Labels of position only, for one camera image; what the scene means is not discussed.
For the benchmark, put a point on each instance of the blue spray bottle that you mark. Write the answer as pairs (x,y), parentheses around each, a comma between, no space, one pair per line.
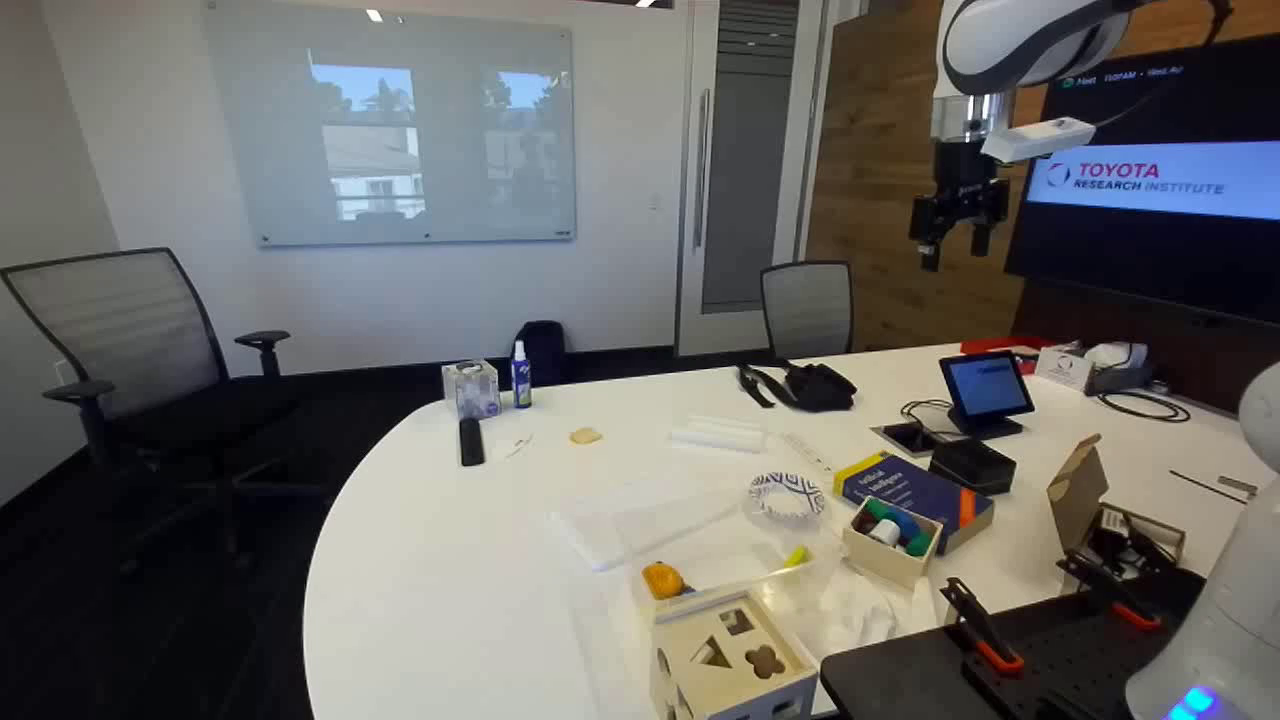
(520,374)

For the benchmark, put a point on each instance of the black remote control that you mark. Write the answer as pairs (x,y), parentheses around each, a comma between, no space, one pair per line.
(470,443)

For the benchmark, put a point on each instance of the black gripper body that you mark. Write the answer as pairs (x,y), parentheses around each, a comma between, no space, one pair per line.
(970,191)

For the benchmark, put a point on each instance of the black small box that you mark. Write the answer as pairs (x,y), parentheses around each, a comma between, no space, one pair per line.
(972,464)

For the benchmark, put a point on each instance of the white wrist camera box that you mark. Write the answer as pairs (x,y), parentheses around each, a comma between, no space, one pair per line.
(1027,140)

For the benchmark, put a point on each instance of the grey chair by door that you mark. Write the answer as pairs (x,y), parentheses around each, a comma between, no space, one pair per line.
(810,305)

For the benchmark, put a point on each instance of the orange toy block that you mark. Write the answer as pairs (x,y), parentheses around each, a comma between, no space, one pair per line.
(667,582)

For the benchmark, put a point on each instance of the wall television screen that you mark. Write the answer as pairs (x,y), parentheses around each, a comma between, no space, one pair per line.
(1176,193)

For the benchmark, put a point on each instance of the clear plastic container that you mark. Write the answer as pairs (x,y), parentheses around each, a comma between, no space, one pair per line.
(470,389)

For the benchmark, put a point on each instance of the black clamp orange handle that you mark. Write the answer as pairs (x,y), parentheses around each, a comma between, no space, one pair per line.
(972,618)
(1127,605)

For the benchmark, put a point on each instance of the black tablet on stand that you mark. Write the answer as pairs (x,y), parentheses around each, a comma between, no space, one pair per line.
(984,393)

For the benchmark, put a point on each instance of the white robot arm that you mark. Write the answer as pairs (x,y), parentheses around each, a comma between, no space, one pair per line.
(984,54)

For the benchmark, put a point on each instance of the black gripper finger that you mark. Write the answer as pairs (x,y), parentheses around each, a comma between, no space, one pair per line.
(929,254)
(983,239)

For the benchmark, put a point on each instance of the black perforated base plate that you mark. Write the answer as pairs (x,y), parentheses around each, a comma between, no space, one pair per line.
(1076,657)

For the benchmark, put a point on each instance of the blue yellow book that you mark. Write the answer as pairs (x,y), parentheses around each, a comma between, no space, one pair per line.
(888,479)

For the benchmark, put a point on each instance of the open cardboard box with cables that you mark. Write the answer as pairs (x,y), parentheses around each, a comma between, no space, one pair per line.
(1103,534)

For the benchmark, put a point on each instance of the black bag with strap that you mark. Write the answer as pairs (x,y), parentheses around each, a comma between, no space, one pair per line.
(802,387)

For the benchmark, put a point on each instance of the small box of coloured blocks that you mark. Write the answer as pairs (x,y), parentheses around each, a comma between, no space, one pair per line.
(888,542)

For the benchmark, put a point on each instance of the glass whiteboard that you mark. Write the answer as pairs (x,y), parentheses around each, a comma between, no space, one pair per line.
(370,125)

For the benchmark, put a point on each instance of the grey mesh office chair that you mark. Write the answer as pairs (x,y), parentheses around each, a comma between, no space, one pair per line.
(153,389)

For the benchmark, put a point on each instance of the yellow round object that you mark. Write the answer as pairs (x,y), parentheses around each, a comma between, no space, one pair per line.
(584,437)

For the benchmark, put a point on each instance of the red box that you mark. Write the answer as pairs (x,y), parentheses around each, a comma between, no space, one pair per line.
(1019,347)

